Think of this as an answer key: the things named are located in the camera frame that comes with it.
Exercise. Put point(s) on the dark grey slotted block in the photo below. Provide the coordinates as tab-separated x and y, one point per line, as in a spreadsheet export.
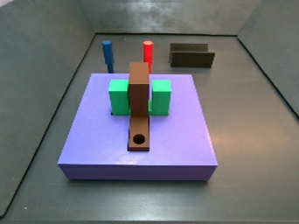
189	55

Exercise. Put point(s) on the purple base board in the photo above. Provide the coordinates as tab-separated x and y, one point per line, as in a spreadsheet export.
180	151

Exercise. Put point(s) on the green U-shaped block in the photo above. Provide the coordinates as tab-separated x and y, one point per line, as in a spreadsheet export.
157	104

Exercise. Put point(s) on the blue cylindrical peg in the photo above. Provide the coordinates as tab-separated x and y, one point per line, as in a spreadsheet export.
108	55

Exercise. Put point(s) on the brown L-shaped block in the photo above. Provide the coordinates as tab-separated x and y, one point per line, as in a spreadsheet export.
137	99

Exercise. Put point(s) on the red cylindrical peg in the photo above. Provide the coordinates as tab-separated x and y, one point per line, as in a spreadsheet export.
148	53

